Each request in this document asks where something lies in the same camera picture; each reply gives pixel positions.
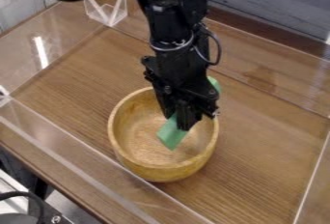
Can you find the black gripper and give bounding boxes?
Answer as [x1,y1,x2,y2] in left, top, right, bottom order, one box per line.
[141,23,221,131]

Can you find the green rectangular block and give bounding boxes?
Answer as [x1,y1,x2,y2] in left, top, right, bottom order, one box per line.
[154,75,223,152]

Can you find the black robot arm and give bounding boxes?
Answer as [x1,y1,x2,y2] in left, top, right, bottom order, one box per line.
[57,0,220,130]

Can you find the light wooden bowl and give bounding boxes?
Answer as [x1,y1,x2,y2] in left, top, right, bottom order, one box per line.
[106,87,219,182]

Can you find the clear acrylic corner bracket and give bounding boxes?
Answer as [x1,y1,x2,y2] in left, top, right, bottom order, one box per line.
[84,0,128,27]

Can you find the black cable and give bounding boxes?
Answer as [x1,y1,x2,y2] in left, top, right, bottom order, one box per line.
[0,190,65,224]

